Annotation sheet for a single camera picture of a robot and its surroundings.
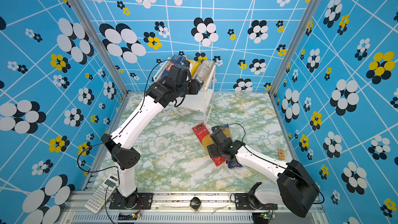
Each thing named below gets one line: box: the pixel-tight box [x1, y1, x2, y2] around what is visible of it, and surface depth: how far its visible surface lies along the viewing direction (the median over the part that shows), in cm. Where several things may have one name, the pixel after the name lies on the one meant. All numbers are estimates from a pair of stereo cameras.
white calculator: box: [84, 173, 119, 215], surface depth 75 cm
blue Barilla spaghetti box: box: [160, 54, 187, 79], surface depth 90 cm
